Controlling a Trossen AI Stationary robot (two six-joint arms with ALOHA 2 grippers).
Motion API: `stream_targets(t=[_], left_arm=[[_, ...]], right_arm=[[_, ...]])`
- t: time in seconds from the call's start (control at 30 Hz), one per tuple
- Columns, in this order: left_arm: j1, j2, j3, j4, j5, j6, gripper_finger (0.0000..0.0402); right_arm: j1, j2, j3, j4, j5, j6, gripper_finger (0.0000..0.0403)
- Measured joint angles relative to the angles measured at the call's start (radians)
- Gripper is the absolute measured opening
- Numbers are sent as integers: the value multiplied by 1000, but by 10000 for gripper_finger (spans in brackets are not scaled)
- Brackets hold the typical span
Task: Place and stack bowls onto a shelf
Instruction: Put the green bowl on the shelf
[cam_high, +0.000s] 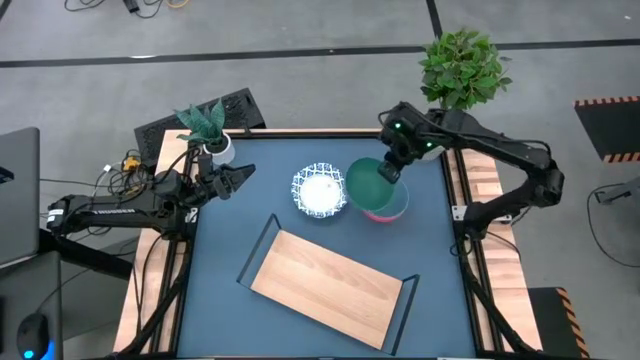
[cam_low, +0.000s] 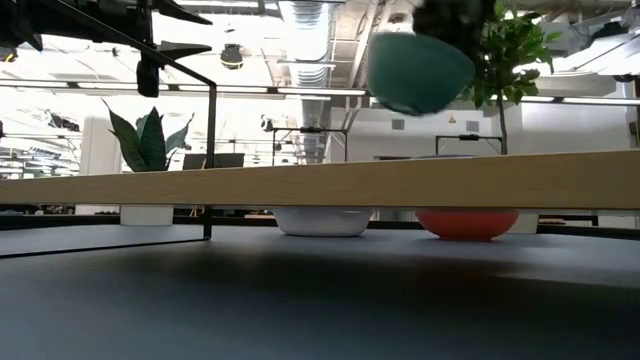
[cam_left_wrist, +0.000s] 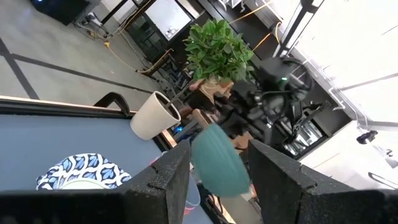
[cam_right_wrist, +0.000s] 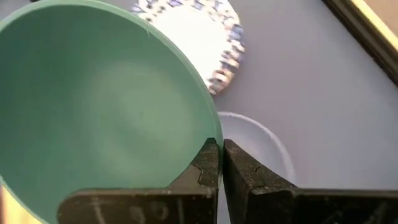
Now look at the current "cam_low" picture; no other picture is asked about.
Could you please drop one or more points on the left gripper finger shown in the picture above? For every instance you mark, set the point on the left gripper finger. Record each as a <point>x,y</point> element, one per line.
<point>175,10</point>
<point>175,50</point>

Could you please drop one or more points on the green bowl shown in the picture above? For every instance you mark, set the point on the green bowl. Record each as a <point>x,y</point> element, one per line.
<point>417,75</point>

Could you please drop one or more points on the orange bowl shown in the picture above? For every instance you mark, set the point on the orange bowl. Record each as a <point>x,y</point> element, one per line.
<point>465,226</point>

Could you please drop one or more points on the black ceiling lamp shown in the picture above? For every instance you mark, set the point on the black ceiling lamp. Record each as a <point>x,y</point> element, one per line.
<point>231,56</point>

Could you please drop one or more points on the leafy green tree plant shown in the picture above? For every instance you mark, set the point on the leafy green tree plant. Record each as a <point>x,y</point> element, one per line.
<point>510,45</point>

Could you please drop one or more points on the snake plant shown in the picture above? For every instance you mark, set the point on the snake plant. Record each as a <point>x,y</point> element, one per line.
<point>147,145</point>

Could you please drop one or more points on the black metal stand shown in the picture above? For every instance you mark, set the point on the black metal stand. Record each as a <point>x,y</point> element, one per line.
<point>469,137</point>
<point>310,131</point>

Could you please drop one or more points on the dark monitor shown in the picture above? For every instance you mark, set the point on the dark monitor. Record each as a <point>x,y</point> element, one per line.
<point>225,161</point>

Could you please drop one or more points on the small white plant pot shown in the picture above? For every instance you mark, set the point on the small white plant pot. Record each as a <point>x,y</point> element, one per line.
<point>146,215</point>

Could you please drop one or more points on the white bowl with blue pattern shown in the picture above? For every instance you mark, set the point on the white bowl with blue pattern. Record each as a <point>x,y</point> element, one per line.
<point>322,222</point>

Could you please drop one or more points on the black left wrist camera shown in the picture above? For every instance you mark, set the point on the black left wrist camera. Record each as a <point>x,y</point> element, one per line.
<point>148,80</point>

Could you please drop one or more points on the silver ceiling duct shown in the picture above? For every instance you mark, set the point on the silver ceiling duct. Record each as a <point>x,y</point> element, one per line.
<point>310,55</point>

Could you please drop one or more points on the black table edge frame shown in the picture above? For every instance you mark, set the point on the black table edge frame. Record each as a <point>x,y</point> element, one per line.
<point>240,221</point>

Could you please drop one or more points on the wooden shelf with black frame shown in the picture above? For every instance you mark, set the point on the wooden shelf with black frame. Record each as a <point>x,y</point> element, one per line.
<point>320,182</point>

